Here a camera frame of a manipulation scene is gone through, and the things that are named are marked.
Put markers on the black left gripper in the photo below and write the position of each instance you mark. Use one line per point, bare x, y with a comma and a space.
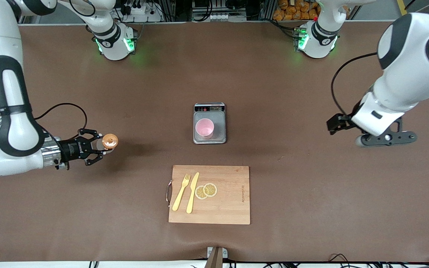
336, 123

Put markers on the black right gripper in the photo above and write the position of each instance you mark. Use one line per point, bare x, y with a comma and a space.
72, 148

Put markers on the clear orange-capped sauce bottle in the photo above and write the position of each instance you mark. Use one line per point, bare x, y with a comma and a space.
110, 141

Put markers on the pink plastic cup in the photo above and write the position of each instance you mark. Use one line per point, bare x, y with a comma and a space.
204, 129

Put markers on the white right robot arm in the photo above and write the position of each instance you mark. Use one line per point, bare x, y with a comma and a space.
13, 130

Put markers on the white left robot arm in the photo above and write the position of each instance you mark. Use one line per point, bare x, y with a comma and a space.
404, 74

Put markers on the brown table mat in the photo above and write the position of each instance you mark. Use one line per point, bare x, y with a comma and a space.
125, 204

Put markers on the yellow plastic fork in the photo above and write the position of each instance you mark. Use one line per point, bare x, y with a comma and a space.
180, 195

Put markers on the yellow plastic knife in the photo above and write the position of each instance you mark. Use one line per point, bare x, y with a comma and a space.
191, 195

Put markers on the silver kitchen scale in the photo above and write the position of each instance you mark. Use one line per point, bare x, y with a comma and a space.
220, 128

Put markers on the yellow lemon slice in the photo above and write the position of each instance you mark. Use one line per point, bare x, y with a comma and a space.
210, 189
200, 193

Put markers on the orange snack pile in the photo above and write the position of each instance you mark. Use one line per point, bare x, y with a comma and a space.
292, 13

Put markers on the wooden cutting board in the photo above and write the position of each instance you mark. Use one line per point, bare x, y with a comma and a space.
229, 201

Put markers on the white power strip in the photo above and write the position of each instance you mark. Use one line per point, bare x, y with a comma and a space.
140, 11

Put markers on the white connector row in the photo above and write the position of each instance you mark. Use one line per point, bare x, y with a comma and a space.
218, 16

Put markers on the metal table edge bracket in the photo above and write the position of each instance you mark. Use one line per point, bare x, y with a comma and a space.
216, 257

